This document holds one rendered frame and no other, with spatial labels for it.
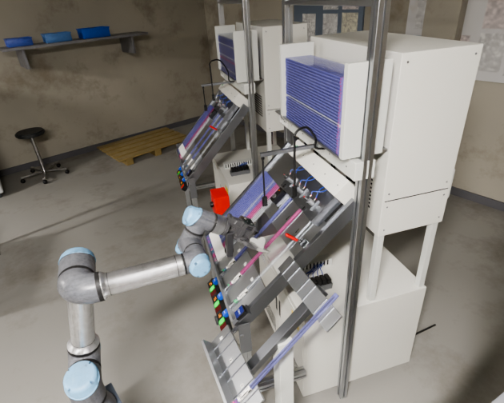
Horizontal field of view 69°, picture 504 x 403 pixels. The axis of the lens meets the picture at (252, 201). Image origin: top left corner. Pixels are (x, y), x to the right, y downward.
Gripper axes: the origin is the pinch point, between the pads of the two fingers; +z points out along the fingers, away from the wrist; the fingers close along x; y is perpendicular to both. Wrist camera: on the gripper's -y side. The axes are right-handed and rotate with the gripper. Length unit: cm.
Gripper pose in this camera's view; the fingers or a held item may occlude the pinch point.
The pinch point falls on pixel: (263, 243)
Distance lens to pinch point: 150.4
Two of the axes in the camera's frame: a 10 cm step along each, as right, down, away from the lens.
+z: 8.4, 3.0, 4.5
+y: 4.6, -8.4, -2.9
